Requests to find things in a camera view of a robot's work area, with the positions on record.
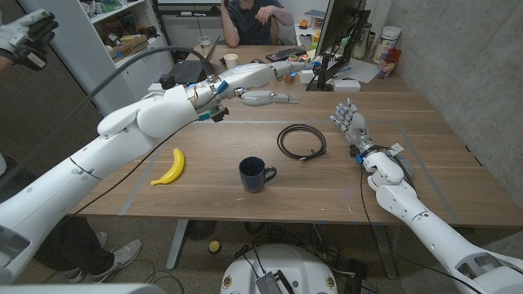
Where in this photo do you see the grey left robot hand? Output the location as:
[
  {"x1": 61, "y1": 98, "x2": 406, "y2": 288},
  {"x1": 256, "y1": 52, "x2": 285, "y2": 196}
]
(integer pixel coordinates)
[{"x1": 218, "y1": 60, "x2": 315, "y2": 108}]

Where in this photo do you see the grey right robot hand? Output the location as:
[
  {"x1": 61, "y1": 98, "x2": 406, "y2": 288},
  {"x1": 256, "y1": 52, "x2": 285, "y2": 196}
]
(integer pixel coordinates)
[{"x1": 329, "y1": 97, "x2": 376, "y2": 153}]

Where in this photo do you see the dark blue mug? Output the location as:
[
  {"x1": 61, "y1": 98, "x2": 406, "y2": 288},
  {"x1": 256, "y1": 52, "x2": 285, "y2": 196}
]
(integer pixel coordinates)
[{"x1": 239, "y1": 156, "x2": 278, "y2": 194}]

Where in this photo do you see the orange stacked cup toy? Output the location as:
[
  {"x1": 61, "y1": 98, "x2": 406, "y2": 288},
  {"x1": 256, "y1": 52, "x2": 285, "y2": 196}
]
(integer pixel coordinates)
[{"x1": 284, "y1": 55, "x2": 300, "y2": 84}]

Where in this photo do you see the yellow toy banana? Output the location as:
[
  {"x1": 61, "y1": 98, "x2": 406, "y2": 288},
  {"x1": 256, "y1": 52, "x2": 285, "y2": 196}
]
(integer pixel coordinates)
[{"x1": 150, "y1": 147, "x2": 186, "y2": 187}]

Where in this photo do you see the black keyboard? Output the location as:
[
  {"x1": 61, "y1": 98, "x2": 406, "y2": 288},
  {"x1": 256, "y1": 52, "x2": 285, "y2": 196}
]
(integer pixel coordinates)
[{"x1": 265, "y1": 47, "x2": 306, "y2": 63}]

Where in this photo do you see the wide white box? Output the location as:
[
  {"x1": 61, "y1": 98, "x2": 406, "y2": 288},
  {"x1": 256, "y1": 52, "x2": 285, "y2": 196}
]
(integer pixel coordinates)
[{"x1": 333, "y1": 78, "x2": 362, "y2": 92}]

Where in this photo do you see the seated person in dark shirt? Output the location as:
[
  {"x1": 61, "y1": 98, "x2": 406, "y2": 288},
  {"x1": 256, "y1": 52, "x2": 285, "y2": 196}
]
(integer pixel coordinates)
[{"x1": 220, "y1": 0, "x2": 295, "y2": 48}]

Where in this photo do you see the white paper sheet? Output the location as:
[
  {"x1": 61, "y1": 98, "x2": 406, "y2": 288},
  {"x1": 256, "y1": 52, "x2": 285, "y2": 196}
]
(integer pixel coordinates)
[{"x1": 326, "y1": 57, "x2": 379, "y2": 85}]

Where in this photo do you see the black computer monitor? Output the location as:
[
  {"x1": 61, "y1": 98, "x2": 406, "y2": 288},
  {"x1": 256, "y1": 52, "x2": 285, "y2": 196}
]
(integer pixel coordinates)
[
  {"x1": 316, "y1": 10, "x2": 371, "y2": 91},
  {"x1": 315, "y1": 0, "x2": 368, "y2": 57}
]

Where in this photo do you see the clear drinking glass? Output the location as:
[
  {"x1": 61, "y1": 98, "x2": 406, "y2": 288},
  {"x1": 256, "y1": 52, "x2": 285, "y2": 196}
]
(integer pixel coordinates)
[{"x1": 197, "y1": 35, "x2": 213, "y2": 56}]

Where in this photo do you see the glass jar with red lid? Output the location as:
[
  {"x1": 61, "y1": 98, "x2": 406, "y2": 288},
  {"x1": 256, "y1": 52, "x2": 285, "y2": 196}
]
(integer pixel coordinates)
[{"x1": 377, "y1": 47, "x2": 403, "y2": 79}]

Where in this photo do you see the black laptop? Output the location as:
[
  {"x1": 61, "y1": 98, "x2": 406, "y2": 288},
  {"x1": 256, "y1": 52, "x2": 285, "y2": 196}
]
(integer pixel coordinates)
[{"x1": 165, "y1": 35, "x2": 221, "y2": 85}]

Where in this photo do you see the steel thermos bottle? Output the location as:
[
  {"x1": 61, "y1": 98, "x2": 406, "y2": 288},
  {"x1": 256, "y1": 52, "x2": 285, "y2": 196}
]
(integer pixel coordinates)
[{"x1": 353, "y1": 22, "x2": 373, "y2": 60}]

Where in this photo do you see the black power adapter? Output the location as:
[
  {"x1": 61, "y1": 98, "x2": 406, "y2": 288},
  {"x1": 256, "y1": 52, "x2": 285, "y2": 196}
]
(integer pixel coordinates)
[{"x1": 159, "y1": 73, "x2": 177, "y2": 91}]

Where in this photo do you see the white labelled canister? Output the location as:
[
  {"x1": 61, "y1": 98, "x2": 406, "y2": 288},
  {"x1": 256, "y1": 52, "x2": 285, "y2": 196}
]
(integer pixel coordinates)
[{"x1": 372, "y1": 25, "x2": 402, "y2": 65}]

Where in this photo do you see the white shelf cabinet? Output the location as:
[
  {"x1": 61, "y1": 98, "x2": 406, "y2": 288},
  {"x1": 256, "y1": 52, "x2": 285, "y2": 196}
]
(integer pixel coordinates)
[{"x1": 18, "y1": 0, "x2": 175, "y2": 127}]

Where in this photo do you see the cardboard box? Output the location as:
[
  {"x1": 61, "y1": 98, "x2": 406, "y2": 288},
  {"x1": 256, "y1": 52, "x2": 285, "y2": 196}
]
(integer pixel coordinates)
[{"x1": 109, "y1": 33, "x2": 150, "y2": 62}]

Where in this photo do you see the grey table leg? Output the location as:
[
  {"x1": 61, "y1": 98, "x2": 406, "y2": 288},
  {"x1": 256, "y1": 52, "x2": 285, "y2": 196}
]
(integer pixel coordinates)
[
  {"x1": 370, "y1": 224, "x2": 398, "y2": 280},
  {"x1": 165, "y1": 219, "x2": 190, "y2": 271}
]

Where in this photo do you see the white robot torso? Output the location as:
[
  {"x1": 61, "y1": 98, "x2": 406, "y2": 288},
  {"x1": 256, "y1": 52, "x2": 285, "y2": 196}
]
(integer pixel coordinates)
[{"x1": 220, "y1": 243, "x2": 339, "y2": 294}]

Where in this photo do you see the round black fan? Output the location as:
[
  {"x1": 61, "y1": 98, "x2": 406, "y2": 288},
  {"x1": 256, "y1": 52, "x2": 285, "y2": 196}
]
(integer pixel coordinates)
[{"x1": 186, "y1": 220, "x2": 217, "y2": 241}]

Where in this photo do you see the grey device on torso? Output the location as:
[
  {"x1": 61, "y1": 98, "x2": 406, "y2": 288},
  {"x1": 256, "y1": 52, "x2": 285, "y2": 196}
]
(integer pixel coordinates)
[{"x1": 255, "y1": 269, "x2": 295, "y2": 294}]

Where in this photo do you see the white grey sneaker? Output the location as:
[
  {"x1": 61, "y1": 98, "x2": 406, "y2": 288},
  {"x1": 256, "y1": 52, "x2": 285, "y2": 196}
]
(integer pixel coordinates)
[
  {"x1": 63, "y1": 231, "x2": 108, "y2": 283},
  {"x1": 89, "y1": 239, "x2": 143, "y2": 283}
]

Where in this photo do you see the black and white tracking glove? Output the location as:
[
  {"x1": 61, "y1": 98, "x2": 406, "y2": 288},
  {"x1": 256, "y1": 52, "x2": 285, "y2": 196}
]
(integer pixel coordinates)
[{"x1": 0, "y1": 8, "x2": 60, "y2": 71}]

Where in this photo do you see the standing person in dark trousers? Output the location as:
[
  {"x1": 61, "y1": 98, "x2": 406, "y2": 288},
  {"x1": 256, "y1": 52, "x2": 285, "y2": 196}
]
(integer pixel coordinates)
[{"x1": 0, "y1": 153, "x2": 116, "y2": 273}]

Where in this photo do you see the coiled black cable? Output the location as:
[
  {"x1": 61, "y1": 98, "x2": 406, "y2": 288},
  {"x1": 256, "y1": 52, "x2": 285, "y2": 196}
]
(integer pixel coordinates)
[{"x1": 276, "y1": 123, "x2": 329, "y2": 163}]

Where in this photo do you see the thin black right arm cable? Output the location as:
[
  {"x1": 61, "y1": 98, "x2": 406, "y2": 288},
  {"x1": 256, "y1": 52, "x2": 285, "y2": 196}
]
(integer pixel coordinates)
[{"x1": 359, "y1": 161, "x2": 487, "y2": 294}]

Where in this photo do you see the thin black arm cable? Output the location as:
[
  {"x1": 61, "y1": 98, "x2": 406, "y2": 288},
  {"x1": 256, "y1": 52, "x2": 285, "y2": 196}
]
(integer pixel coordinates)
[
  {"x1": 71, "y1": 118, "x2": 199, "y2": 217},
  {"x1": 359, "y1": 161, "x2": 487, "y2": 294}
]

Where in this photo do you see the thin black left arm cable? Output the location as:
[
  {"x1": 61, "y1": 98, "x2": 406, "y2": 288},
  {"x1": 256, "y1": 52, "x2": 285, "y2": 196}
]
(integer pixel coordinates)
[{"x1": 71, "y1": 118, "x2": 199, "y2": 217}]

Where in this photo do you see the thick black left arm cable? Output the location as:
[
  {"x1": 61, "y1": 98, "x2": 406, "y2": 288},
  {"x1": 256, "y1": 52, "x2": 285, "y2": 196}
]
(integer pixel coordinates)
[{"x1": 0, "y1": 45, "x2": 216, "y2": 189}]

